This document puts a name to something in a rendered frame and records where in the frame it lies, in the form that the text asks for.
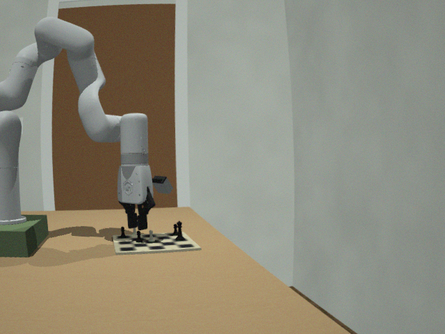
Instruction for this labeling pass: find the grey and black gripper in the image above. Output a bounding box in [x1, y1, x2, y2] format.
[118, 164, 155, 230]

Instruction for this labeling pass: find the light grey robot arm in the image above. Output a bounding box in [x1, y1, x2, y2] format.
[0, 17, 148, 225]

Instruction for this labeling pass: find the black and cream chessboard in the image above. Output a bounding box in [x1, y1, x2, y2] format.
[113, 232, 202, 255]

